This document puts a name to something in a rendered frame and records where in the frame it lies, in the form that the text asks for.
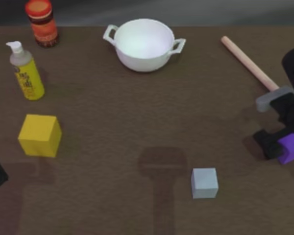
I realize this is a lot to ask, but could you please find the purple cube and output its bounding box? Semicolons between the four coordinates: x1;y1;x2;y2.
277;133;294;165

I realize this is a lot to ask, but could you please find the yellow cube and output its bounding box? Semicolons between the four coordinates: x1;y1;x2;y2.
17;114;62;158

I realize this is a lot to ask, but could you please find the light blue cube block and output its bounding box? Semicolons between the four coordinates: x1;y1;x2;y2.
191;167;219;199

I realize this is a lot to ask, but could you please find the yellow pump bottle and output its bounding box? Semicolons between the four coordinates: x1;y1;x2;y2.
5;41;46;101

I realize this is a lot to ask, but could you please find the orange-labelled jar with red lid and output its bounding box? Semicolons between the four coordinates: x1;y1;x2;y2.
24;0;60;48

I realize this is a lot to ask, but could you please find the hammer with wooden handle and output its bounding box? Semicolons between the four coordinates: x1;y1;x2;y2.
220;36;294;113

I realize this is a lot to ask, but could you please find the white two-handled pot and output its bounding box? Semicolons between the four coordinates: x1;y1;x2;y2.
102;18;187;73

